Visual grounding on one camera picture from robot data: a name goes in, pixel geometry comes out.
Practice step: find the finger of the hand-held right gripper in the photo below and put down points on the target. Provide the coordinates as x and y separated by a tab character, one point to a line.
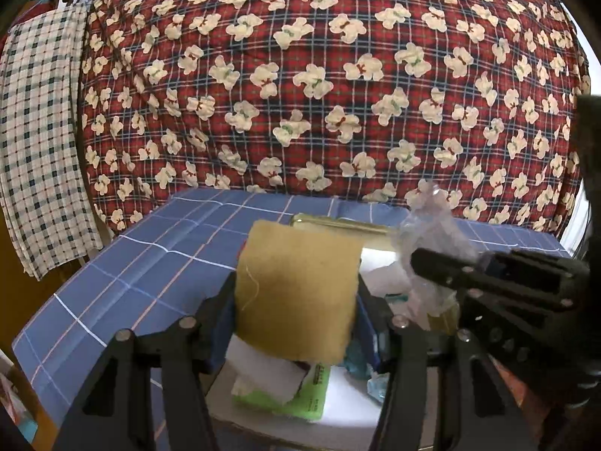
516	291
441	258

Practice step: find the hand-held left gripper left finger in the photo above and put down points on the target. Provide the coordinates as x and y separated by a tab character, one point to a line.
220	338

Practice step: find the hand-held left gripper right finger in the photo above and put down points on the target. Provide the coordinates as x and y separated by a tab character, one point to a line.
373	343

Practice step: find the clear plastic bag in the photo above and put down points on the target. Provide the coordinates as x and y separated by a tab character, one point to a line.
432	230

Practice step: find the green tissue pack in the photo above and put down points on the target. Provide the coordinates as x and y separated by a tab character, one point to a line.
310	394

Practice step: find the brown sponge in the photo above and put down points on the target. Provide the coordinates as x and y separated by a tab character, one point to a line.
296	291

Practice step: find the gold rectangular tin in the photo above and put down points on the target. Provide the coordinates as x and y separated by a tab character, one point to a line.
338	225

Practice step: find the blue plaid bed sheet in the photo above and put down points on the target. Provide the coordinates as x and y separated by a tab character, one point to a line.
141	268

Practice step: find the red bear-print blanket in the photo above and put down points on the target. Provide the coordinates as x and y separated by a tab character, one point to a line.
328	80

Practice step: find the checked hanging cloth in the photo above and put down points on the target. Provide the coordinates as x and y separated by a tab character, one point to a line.
37	127

